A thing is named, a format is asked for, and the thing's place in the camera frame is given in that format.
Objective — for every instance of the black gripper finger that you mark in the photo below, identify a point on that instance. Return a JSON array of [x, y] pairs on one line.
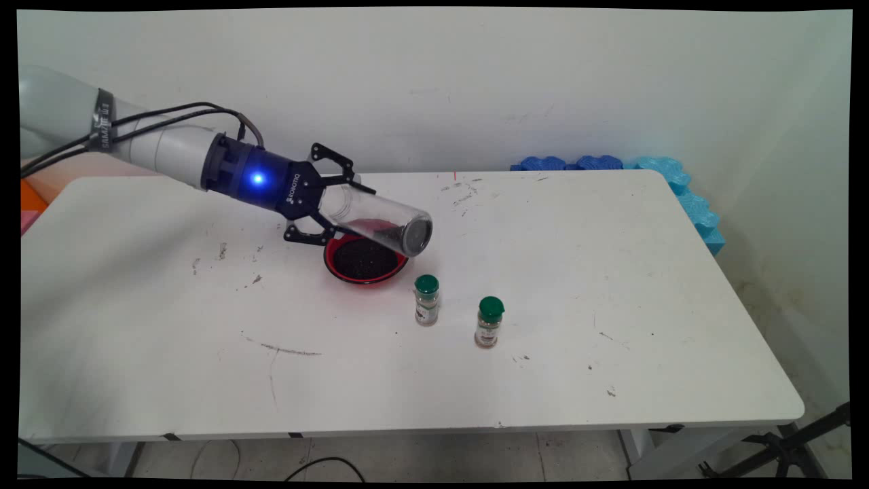
[[305, 231], [336, 166]]

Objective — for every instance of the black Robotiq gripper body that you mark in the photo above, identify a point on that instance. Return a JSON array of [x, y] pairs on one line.
[[271, 183]]

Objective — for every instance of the clear glass tumbler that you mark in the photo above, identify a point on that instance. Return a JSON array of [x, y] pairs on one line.
[[380, 214]]

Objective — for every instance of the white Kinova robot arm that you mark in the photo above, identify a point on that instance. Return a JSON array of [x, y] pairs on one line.
[[163, 146]]

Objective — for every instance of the red bowl with dark granules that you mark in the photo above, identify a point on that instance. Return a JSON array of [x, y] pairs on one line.
[[366, 266]]

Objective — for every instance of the spice bottle round green cap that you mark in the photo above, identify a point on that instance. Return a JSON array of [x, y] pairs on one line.
[[428, 286]]

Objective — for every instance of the spice bottle green flip cap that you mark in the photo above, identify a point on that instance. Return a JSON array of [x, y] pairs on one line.
[[490, 310]]

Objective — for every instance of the dark blue foam piece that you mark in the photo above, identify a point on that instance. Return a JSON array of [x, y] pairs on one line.
[[543, 164], [599, 162]]

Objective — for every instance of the orange foam mat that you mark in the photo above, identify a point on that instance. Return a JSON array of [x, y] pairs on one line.
[[30, 195]]

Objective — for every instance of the pink foam mat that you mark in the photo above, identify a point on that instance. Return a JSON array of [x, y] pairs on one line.
[[28, 221]]

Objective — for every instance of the white table leg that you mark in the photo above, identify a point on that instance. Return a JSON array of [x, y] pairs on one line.
[[125, 458]]

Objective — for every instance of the light blue foam strip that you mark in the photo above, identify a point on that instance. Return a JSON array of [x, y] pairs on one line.
[[692, 204]]

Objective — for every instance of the black tripod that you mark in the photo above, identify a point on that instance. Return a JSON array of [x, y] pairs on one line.
[[787, 448]]

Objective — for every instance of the white table leg frame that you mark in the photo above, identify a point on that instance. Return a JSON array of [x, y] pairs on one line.
[[679, 451]]

